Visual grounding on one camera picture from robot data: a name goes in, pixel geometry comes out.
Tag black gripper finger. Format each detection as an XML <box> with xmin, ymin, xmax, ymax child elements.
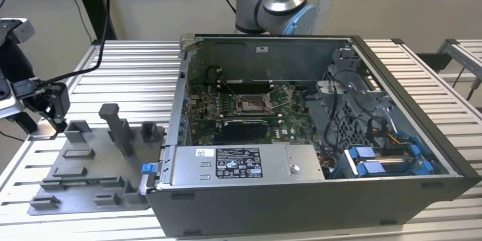
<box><xmin>38</xmin><ymin>82</ymin><xmax>71</xmax><ymax>134</ymax></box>
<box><xmin>16</xmin><ymin>111</ymin><xmax>38</xmax><ymax>135</ymax></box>

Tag CPU socket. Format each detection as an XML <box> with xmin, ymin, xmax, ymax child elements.
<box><xmin>235</xmin><ymin>94</ymin><xmax>272</xmax><ymax>113</ymax></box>

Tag black RAM slot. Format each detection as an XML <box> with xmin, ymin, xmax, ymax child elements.
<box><xmin>221</xmin><ymin>112</ymin><xmax>284</xmax><ymax>120</ymax></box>

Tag grey plastic parts rack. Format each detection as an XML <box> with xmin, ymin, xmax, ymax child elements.
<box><xmin>28</xmin><ymin>103</ymin><xmax>167</xmax><ymax>216</ymax></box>

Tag silver power supply with label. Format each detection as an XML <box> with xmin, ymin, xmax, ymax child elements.
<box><xmin>171</xmin><ymin>143</ymin><xmax>327</xmax><ymax>186</ymax></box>

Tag thin metal locking lever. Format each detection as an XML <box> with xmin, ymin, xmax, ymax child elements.
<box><xmin>219</xmin><ymin>79</ymin><xmax>243</xmax><ymax>101</ymax></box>

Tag black graphics card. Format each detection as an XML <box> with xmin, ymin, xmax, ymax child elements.
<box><xmin>220</xmin><ymin>119</ymin><xmax>269</xmax><ymax>143</ymax></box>

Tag green motherboard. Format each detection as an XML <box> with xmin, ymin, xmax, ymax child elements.
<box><xmin>185</xmin><ymin>81</ymin><xmax>320</xmax><ymax>146</ymax></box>

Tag black open PC case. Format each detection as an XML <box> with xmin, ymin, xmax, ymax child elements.
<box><xmin>139</xmin><ymin>33</ymin><xmax>482</xmax><ymax>238</ymax></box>

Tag grey metal disk cage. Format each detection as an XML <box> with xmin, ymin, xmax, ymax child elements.
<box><xmin>304</xmin><ymin>63</ymin><xmax>400</xmax><ymax>152</ymax></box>

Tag small blue disk carrier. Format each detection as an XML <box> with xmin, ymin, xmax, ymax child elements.
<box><xmin>348</xmin><ymin>146</ymin><xmax>376</xmax><ymax>160</ymax></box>

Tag large blue disk carrier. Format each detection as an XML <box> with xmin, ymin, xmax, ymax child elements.
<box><xmin>355</xmin><ymin>160</ymin><xmax>387</xmax><ymax>177</ymax></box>

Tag metal slat side table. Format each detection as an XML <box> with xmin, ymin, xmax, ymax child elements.
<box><xmin>436</xmin><ymin>38</ymin><xmax>482</xmax><ymax>84</ymax></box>

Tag thin black floor wire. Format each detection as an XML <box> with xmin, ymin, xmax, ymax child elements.
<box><xmin>0</xmin><ymin>130</ymin><xmax>25</xmax><ymax>143</ymax></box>

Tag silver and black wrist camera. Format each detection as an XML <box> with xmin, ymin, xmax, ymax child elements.
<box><xmin>0</xmin><ymin>81</ymin><xmax>24</xmax><ymax>119</ymax></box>

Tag thick black camera cable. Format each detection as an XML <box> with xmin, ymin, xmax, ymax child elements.
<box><xmin>38</xmin><ymin>0</ymin><xmax>112</xmax><ymax>84</ymax></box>

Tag metal socket cover frame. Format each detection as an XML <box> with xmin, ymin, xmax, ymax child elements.
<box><xmin>265</xmin><ymin>84</ymin><xmax>296</xmax><ymax>109</ymax></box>

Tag black cable inside case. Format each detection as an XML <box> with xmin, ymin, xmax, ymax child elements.
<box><xmin>322</xmin><ymin>69</ymin><xmax>379</xmax><ymax>153</ymax></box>

